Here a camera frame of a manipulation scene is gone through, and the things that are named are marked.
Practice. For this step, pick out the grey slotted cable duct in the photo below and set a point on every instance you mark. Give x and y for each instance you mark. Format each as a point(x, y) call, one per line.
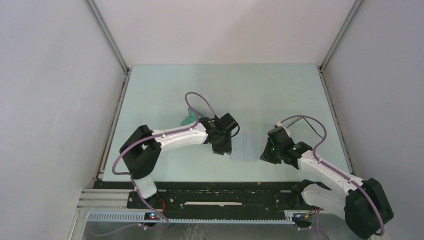
point(145, 217)

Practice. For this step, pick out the grey-blue glasses case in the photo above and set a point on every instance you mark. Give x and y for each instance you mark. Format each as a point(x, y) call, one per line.
point(192, 118)

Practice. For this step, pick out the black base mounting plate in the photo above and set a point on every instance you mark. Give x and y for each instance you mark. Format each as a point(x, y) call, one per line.
point(225, 200)

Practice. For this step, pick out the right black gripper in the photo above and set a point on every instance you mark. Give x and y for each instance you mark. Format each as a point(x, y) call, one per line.
point(266, 157)

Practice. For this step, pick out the aluminium frame post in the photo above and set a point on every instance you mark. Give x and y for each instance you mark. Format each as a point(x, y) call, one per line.
point(341, 33)
point(107, 34)

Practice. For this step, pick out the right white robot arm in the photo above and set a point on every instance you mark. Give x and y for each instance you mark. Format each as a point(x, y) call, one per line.
point(362, 204)

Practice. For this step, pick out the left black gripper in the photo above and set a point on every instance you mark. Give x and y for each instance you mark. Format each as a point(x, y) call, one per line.
point(226, 148)

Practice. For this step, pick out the light blue cleaning cloth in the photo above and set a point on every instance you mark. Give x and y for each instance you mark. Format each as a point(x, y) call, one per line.
point(245, 148)

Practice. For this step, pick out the left aluminium frame post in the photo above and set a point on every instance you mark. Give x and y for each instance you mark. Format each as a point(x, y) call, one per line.
point(107, 34)

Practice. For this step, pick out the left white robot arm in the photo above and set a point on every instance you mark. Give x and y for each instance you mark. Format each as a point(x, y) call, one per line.
point(141, 151)

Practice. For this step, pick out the right aluminium frame post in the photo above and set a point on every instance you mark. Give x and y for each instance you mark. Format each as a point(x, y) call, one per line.
point(341, 33)

